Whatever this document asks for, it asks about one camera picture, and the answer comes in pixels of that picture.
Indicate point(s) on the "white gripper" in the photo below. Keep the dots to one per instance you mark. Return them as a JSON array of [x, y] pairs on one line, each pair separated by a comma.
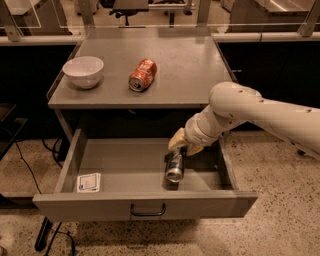
[[195, 134]]

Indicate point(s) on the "silver blue redbull can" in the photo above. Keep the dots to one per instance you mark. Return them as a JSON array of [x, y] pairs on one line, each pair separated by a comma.
[[174, 171]]

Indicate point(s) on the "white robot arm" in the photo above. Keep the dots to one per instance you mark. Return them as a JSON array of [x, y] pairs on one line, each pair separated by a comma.
[[231, 105]]

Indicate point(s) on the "orange soda can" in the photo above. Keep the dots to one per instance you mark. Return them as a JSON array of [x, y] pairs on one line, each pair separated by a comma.
[[143, 75]]

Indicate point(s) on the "open grey top drawer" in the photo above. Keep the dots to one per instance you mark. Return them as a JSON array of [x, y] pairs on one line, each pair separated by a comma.
[[133, 172]]

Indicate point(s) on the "grey metal cabinet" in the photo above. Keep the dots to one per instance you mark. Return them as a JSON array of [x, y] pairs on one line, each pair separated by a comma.
[[188, 63]]

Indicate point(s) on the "white paper tag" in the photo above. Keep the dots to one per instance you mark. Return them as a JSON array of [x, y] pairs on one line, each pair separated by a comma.
[[88, 183]]

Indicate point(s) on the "white ceramic bowl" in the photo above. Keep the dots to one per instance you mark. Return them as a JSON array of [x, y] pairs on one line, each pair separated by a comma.
[[85, 71]]

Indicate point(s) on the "black office chair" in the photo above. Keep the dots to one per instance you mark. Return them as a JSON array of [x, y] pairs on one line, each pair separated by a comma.
[[128, 8]]

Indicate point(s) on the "dark shelf at left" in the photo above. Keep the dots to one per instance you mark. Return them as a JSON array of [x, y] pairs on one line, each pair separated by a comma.
[[10, 126]]

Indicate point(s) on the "black drawer handle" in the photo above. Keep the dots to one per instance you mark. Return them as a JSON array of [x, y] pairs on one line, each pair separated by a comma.
[[138, 211]]

